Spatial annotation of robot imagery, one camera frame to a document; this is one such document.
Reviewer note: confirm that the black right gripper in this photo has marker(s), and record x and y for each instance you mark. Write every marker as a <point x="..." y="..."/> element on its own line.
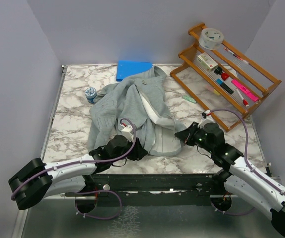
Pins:
<point x="186" y="135"/>

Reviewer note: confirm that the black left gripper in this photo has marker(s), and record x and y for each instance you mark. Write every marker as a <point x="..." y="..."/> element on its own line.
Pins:
<point x="138" y="152"/>

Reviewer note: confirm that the grey zip-up jacket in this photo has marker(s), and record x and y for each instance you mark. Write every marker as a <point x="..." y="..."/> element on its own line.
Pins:
<point x="141" y="99"/>

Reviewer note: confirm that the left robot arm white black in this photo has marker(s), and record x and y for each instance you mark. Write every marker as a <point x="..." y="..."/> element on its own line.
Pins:
<point x="37" y="179"/>

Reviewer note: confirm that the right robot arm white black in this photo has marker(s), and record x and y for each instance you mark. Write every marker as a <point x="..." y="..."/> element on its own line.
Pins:
<point x="239" y="176"/>

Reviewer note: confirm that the mint green eraser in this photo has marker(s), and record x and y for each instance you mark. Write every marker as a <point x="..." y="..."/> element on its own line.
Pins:
<point x="189" y="99"/>

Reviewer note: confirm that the blue black highlighter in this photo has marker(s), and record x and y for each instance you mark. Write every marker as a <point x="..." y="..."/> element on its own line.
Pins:
<point x="224" y="86"/>

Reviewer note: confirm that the red white marker pen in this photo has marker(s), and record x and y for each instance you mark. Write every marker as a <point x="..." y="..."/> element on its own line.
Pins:
<point x="245" y="103"/>

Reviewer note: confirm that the wooden two-tier rack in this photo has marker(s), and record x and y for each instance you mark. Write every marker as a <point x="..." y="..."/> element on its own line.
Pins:
<point x="200" y="84"/>

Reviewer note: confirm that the pink highlighter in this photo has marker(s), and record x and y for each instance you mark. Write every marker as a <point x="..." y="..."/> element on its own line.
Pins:
<point x="244" y="90"/>

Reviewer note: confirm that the blue patterned round container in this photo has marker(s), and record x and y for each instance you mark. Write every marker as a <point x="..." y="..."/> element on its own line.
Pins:
<point x="90" y="94"/>

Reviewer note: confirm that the white green small box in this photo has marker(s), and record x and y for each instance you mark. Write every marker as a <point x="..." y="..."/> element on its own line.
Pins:
<point x="208" y="63"/>

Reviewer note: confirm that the blue paper sheet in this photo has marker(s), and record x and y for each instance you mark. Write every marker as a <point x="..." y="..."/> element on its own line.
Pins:
<point x="129" y="68"/>

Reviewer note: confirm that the red pen on top shelf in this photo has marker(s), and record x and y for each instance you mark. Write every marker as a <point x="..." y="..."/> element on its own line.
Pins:
<point x="236" y="55"/>

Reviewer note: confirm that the clear tape roll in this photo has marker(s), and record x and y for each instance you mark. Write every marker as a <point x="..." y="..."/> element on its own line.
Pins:
<point x="211" y="38"/>

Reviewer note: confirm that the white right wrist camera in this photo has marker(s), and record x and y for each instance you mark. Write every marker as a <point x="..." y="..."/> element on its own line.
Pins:
<point x="206" y="118"/>

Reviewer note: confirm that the aluminium frame rail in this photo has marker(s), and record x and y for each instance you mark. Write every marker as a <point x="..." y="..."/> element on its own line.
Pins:
<point x="61" y="217"/>

